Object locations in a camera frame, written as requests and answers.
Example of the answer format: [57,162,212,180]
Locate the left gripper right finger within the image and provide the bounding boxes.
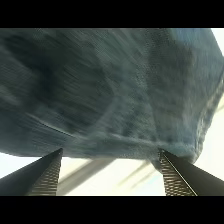
[157,148,224,197]

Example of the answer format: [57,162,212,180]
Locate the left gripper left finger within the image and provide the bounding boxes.
[0,147,64,197]

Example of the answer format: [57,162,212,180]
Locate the blue jeans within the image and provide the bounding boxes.
[0,28,224,165]

